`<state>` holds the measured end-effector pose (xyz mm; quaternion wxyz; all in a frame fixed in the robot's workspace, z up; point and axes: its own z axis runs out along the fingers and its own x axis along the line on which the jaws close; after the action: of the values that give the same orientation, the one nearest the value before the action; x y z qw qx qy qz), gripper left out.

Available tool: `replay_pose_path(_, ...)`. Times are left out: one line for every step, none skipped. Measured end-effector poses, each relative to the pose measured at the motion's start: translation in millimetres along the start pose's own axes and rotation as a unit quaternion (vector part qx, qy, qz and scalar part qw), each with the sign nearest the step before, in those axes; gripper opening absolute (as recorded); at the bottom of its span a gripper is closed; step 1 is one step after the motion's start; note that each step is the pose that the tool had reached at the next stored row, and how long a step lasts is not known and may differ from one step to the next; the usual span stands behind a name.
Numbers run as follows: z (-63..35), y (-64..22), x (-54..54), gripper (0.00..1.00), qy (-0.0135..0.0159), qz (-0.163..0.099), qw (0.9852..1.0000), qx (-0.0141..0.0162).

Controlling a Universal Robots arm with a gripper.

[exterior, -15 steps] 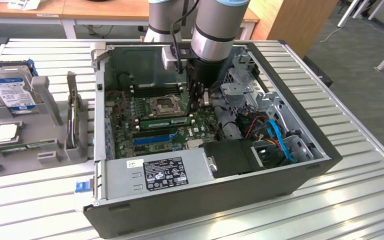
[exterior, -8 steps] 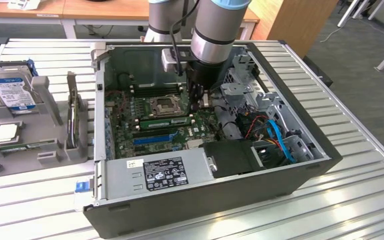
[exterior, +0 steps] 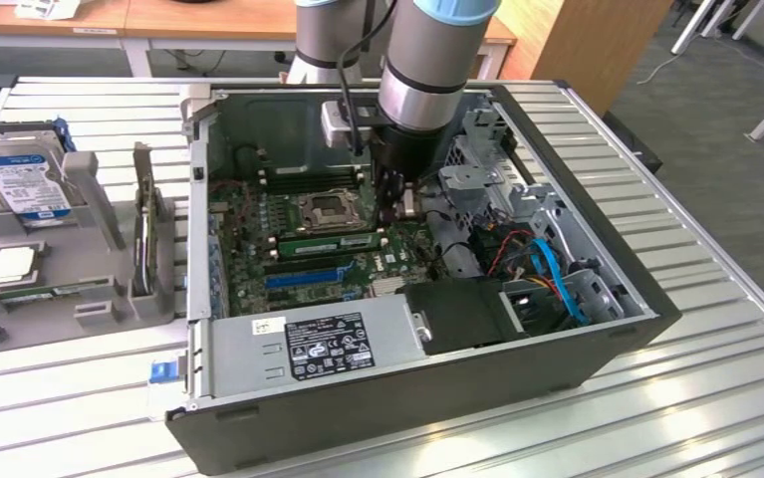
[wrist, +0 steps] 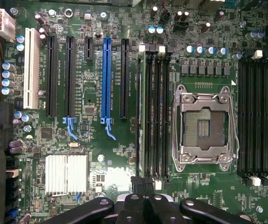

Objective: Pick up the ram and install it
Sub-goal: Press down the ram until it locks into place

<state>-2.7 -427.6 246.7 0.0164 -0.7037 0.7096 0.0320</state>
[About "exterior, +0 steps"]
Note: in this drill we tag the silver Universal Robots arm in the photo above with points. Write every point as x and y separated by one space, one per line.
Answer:
422 50

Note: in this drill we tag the wooden cabinet panel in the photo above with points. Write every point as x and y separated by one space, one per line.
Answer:
587 42

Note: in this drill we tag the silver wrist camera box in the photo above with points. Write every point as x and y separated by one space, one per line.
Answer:
338 124

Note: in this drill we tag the wooden desk with white frame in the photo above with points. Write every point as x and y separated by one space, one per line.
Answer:
222 25

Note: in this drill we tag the white table frame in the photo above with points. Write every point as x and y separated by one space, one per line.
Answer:
721 22

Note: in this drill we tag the grey parts rack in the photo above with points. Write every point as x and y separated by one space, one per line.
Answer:
50 269

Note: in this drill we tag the blue expansion slot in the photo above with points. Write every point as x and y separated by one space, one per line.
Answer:
305 279

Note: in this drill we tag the blue case latch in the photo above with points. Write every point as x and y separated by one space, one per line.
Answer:
159 371

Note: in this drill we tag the blue disk caddy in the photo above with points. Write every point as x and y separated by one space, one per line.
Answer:
10 127

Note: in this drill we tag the green motherboard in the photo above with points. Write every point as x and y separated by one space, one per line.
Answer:
309 249

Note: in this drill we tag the graphics card with metal bracket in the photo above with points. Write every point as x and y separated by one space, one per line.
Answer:
146 224

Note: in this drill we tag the black open PC case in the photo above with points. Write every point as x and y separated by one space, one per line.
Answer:
422 279

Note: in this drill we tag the silver power supply unit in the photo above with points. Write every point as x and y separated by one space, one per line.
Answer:
309 351

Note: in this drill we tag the CPU socket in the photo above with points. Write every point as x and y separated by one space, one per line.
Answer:
326 210

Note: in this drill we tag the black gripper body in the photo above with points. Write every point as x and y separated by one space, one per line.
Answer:
410 152

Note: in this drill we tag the metal disk bay cage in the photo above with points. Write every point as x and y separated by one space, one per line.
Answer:
507 199

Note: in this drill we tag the hard disk with blue label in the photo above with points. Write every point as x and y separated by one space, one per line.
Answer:
13 181

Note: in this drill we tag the green RAM stick on rack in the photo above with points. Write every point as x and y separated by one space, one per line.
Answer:
43 294

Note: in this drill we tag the CPU chip silver lid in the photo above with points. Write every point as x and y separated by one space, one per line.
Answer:
11 266

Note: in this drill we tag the installed green RAM stick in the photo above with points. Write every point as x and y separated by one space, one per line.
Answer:
325 246

